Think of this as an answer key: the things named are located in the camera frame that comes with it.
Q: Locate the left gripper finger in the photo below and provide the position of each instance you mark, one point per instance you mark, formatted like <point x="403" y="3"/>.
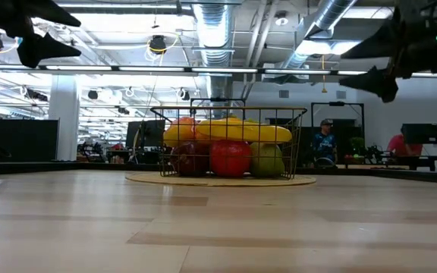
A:
<point x="55" y="13"/>
<point x="40" y="49"/>

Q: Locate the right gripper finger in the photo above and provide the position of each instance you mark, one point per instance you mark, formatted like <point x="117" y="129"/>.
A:
<point x="378" y="81"/>
<point x="381" y="43"/>

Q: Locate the pale green apple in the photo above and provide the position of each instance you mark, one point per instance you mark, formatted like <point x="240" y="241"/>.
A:
<point x="267" y="161"/>

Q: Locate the yellow banana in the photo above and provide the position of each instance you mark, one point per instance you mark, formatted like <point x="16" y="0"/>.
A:
<point x="241" y="130"/>

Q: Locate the bright red apple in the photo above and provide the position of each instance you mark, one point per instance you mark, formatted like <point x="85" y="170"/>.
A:
<point x="230" y="157"/>

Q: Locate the dark red apple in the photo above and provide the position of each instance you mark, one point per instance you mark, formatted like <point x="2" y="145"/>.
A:
<point x="190" y="159"/>

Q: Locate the green leafy plant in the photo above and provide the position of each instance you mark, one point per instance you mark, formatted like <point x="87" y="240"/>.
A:
<point x="357" y="143"/>

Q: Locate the person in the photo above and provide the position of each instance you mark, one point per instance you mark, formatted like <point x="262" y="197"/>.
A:
<point x="397" y="146"/>
<point x="324" y="146"/>

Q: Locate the black monitor on stand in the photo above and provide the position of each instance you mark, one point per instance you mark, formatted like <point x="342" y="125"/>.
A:
<point x="421" y="133"/>

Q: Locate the white pillar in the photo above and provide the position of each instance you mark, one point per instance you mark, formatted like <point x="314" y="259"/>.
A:
<point x="63" y="113"/>

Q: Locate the black partition panel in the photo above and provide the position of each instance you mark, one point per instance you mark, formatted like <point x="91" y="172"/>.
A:
<point x="21" y="140"/>

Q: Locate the black desk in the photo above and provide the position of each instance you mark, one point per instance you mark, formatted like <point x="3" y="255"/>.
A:
<point x="431" y="159"/>

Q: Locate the black computer monitor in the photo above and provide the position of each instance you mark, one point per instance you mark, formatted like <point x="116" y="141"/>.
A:
<point x="142" y="132"/>

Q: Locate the round woven straw placemat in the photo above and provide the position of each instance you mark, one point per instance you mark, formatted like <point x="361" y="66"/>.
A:
<point x="222" y="182"/>

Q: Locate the black station frame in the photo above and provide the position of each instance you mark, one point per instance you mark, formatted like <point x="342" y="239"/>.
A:
<point x="336" y="103"/>

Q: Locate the silver ceiling duct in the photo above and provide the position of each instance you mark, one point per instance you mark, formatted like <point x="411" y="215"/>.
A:
<point x="214" y="38"/>
<point x="332" y="11"/>

